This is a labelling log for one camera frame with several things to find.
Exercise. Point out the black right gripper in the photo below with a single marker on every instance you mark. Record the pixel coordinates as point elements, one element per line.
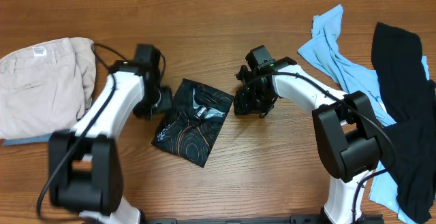
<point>243,104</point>

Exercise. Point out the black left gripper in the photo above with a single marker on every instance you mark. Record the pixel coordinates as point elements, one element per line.
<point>166,105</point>

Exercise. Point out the black printed cycling jersey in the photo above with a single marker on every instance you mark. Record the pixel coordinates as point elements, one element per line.
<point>190,128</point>

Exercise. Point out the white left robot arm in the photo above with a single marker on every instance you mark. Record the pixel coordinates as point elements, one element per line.
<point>84,168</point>

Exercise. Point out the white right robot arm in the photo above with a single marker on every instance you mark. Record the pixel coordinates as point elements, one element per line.
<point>347,136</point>

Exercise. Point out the light blue shirt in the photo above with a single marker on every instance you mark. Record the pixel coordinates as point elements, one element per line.
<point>322,52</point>

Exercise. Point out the beige folded trousers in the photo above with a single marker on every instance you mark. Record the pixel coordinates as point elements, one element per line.
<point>46,87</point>

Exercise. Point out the blue denim jeans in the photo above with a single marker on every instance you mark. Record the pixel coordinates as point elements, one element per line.
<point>36,139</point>

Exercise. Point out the plain black garment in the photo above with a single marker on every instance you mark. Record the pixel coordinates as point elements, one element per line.
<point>409,99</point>

